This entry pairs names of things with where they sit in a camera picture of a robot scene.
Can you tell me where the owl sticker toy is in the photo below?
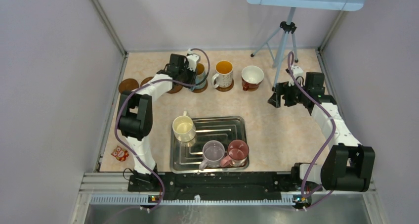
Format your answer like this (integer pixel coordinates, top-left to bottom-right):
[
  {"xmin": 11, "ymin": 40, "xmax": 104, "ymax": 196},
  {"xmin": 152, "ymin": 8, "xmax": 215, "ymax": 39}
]
[{"xmin": 111, "ymin": 146, "xmax": 129, "ymax": 162}]

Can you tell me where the music stand tripod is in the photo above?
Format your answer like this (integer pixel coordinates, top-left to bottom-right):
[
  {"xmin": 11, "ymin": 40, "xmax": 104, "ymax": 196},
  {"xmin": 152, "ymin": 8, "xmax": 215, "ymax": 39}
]
[{"xmin": 250, "ymin": 7, "xmax": 299, "ymax": 90}]

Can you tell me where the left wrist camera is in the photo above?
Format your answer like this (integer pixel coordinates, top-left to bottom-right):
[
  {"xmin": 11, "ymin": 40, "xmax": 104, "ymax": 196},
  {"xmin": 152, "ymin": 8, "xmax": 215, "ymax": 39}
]
[{"xmin": 186, "ymin": 48, "xmax": 201, "ymax": 72}]

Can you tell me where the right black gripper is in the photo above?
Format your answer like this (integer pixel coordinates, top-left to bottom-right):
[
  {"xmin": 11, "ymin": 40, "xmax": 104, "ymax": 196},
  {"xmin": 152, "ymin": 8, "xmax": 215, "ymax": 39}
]
[{"xmin": 268, "ymin": 79, "xmax": 309, "ymax": 108}]

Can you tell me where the lilac mug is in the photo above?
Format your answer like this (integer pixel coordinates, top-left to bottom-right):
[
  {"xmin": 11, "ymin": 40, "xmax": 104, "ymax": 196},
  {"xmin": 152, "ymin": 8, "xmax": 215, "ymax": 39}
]
[{"xmin": 199, "ymin": 140, "xmax": 225, "ymax": 171}]

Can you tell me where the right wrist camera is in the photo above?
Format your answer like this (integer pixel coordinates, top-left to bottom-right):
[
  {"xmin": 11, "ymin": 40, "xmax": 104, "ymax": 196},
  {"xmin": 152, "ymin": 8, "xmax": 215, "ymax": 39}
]
[{"xmin": 290, "ymin": 65, "xmax": 304, "ymax": 86}]

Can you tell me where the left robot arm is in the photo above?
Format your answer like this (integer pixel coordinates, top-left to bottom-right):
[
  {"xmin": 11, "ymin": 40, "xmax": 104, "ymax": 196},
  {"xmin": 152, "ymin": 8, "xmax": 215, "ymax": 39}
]
[{"xmin": 115, "ymin": 51, "xmax": 200, "ymax": 191}]

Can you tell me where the pink mug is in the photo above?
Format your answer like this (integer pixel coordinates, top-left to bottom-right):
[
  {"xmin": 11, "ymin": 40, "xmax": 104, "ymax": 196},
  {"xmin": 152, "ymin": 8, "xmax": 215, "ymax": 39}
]
[{"xmin": 220, "ymin": 139, "xmax": 250, "ymax": 168}]

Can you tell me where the silver mug orange inside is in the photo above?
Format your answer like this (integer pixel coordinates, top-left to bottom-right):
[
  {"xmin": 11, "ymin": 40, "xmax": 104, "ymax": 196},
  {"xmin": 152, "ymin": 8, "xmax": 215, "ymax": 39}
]
[{"xmin": 211, "ymin": 60, "xmax": 233, "ymax": 88}]

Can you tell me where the white red-bottom cup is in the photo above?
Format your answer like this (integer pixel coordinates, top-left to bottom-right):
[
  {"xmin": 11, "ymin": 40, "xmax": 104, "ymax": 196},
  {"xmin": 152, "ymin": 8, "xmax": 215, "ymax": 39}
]
[{"xmin": 241, "ymin": 65, "xmax": 264, "ymax": 91}]

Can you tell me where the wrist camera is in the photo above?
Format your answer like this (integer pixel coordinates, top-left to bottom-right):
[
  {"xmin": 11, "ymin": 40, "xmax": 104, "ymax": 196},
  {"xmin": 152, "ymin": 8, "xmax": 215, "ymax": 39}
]
[
  {"xmin": 290, "ymin": 65, "xmax": 304, "ymax": 86},
  {"xmin": 186, "ymin": 48, "xmax": 201, "ymax": 72}
]

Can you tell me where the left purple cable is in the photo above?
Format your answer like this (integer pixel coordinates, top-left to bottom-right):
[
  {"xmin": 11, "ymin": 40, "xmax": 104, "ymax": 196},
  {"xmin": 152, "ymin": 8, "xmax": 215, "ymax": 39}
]
[{"xmin": 114, "ymin": 47, "xmax": 211, "ymax": 213}]

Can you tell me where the cream mug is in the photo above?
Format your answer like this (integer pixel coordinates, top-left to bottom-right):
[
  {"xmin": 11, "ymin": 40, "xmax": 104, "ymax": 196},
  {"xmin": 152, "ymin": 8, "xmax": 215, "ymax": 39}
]
[{"xmin": 172, "ymin": 110, "xmax": 196, "ymax": 142}]

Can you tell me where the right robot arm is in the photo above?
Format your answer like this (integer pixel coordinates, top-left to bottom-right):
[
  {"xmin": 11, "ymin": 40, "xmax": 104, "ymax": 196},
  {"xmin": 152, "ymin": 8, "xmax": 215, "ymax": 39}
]
[{"xmin": 268, "ymin": 72, "xmax": 376, "ymax": 192}]

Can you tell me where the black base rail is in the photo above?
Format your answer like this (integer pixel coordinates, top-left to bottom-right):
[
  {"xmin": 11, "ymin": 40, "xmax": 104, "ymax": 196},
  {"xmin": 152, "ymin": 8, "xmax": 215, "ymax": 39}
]
[{"xmin": 127, "ymin": 172, "xmax": 302, "ymax": 201}]

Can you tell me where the brown coaster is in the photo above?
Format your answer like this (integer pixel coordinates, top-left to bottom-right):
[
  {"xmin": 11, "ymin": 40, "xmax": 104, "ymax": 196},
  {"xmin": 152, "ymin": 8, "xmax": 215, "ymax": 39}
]
[
  {"xmin": 216, "ymin": 80, "xmax": 234, "ymax": 92},
  {"xmin": 118, "ymin": 78, "xmax": 140, "ymax": 93},
  {"xmin": 167, "ymin": 85, "xmax": 183, "ymax": 94},
  {"xmin": 192, "ymin": 81, "xmax": 208, "ymax": 93},
  {"xmin": 140, "ymin": 77, "xmax": 153, "ymax": 87}
]

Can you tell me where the blue butterfly mug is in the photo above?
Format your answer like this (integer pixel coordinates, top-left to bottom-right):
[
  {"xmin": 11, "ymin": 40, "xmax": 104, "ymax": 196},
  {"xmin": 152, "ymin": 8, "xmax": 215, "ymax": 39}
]
[{"xmin": 190, "ymin": 63, "xmax": 206, "ymax": 91}]

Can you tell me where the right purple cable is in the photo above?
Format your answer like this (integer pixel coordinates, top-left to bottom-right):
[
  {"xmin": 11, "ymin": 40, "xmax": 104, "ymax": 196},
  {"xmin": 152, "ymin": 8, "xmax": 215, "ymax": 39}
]
[{"xmin": 287, "ymin": 50, "xmax": 338, "ymax": 212}]

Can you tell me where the steel serving tray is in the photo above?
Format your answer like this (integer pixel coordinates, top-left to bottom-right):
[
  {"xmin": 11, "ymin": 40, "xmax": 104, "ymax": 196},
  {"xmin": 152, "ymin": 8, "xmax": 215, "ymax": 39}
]
[{"xmin": 170, "ymin": 116, "xmax": 249, "ymax": 174}]

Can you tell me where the purple cable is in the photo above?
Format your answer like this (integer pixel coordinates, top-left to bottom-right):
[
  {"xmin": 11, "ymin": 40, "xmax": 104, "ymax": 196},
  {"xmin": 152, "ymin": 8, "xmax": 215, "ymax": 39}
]
[
  {"xmin": 287, "ymin": 50, "xmax": 338, "ymax": 212},
  {"xmin": 114, "ymin": 47, "xmax": 211, "ymax": 213}
]

